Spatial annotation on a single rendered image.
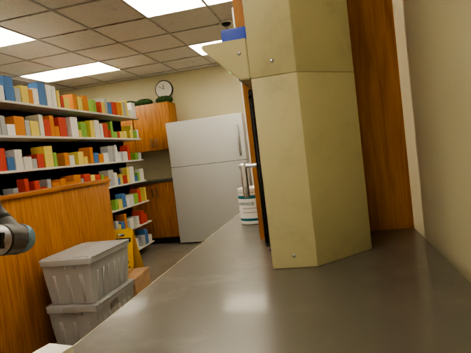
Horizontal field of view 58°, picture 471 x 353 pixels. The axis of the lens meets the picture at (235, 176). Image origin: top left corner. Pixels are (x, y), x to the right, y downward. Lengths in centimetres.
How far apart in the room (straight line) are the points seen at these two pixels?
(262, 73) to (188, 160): 522
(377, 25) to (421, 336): 99
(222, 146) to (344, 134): 501
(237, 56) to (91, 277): 233
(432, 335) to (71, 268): 273
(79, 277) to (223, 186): 336
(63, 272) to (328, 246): 241
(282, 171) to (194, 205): 526
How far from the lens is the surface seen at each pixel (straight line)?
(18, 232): 117
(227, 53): 108
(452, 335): 72
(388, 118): 142
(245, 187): 110
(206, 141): 615
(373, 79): 143
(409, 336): 71
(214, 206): 619
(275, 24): 108
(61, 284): 329
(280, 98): 105
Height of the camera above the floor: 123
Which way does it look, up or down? 3 degrees down
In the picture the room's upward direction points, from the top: 7 degrees counter-clockwise
